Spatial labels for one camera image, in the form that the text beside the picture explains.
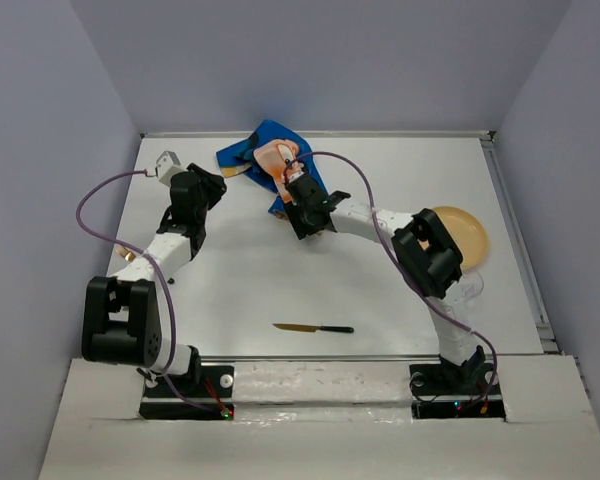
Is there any beige round plate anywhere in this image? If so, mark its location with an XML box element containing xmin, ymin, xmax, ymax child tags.
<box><xmin>433</xmin><ymin>206</ymin><xmax>490</xmax><ymax>271</ymax></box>

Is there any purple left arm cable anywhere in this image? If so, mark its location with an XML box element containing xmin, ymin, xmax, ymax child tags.
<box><xmin>75</xmin><ymin>168</ymin><xmax>231</xmax><ymax>416</ymax></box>

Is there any gold knife green handle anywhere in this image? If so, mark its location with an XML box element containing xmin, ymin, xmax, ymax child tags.
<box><xmin>273</xmin><ymin>323</ymin><xmax>355</xmax><ymax>334</ymax></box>

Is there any white front cover board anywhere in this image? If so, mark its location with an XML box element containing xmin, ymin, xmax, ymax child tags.
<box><xmin>41</xmin><ymin>355</ymin><xmax>600</xmax><ymax>479</ymax></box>

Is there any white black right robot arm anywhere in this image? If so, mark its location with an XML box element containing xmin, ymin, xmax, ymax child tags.
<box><xmin>283</xmin><ymin>172</ymin><xmax>496</xmax><ymax>398</ymax></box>

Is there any clear plastic drinking glass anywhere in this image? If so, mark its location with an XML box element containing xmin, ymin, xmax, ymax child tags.
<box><xmin>445</xmin><ymin>271</ymin><xmax>484</xmax><ymax>304</ymax></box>

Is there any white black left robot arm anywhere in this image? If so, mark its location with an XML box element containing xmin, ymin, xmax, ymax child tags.
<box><xmin>81</xmin><ymin>156</ymin><xmax>226</xmax><ymax>395</ymax></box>

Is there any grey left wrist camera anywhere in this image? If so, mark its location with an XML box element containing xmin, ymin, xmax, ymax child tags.
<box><xmin>155</xmin><ymin>151</ymin><xmax>185</xmax><ymax>187</ymax></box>

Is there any blue cartoon placemat cloth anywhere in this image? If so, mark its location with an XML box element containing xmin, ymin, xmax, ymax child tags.
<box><xmin>216</xmin><ymin>120</ymin><xmax>311</xmax><ymax>220</ymax></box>

